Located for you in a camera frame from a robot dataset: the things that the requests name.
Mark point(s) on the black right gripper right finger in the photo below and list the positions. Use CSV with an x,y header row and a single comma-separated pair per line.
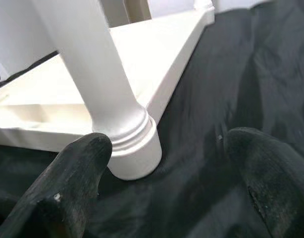
x,y
278,178

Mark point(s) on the white plastic table top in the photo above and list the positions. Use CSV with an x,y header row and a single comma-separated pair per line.
x,y
154,62

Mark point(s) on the white plastic table leg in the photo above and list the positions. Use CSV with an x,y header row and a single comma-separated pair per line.
x,y
92,62
204,5

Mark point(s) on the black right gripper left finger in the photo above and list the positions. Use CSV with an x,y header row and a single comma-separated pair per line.
x,y
63,186

